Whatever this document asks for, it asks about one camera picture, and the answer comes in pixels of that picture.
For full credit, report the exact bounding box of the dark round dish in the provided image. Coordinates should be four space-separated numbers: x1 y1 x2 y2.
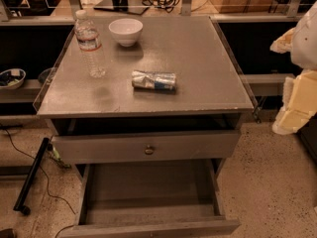
38 67 55 84

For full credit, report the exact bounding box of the grey top drawer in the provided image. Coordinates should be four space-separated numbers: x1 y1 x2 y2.
51 115 242 166

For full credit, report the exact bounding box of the grey drawer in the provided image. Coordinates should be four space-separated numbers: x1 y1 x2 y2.
51 115 242 166
58 160 240 238

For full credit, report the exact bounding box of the clear plastic water bottle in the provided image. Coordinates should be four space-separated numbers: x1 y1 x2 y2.
74 10 106 78

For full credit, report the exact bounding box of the crushed silver blue can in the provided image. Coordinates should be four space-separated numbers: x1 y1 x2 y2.
132 70 176 91

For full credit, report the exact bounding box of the white ceramic bowl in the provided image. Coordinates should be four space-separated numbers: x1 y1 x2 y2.
109 18 143 47

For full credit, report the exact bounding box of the yellow foam padded gripper finger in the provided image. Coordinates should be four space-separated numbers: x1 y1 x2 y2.
270 28 317 135

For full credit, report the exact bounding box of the grey wooden drawer cabinet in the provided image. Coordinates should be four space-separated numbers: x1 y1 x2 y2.
35 15 255 180

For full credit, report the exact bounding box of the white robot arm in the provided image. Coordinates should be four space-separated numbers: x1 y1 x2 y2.
269 2 317 135

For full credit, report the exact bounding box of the white bowl with items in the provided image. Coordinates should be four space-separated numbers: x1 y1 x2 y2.
0 68 26 89

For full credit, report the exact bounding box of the black monitor stand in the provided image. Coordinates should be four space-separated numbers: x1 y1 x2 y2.
94 0 149 15

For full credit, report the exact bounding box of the black bar with wheel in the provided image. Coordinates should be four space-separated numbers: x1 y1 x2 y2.
13 138 50 215

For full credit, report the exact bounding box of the black floor cable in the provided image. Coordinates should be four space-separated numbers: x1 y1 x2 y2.
0 124 77 238

